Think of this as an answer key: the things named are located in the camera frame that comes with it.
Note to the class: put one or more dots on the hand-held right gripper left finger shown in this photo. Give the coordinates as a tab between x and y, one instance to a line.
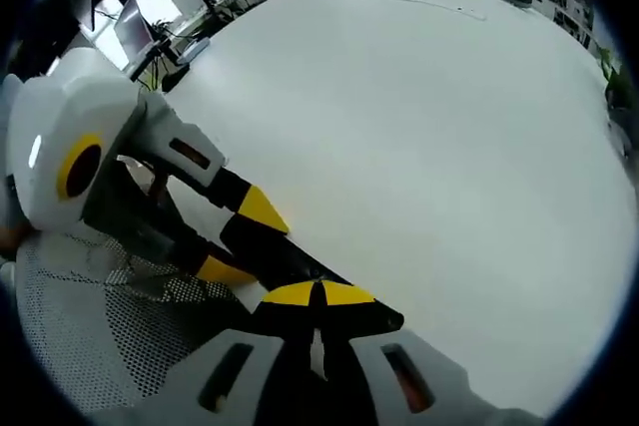
239	376

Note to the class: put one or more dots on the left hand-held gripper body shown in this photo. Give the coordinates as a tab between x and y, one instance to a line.
55	112

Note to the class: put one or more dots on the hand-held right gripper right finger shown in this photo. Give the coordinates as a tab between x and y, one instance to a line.
399	381

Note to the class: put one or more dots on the white power strip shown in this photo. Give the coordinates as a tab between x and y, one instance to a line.
193	50

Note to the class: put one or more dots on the grey mesh chair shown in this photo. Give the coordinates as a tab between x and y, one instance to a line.
100	326

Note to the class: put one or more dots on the computer monitor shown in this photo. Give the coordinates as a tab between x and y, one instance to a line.
134	29

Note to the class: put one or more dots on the green plant in white pot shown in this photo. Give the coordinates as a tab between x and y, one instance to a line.
616	77

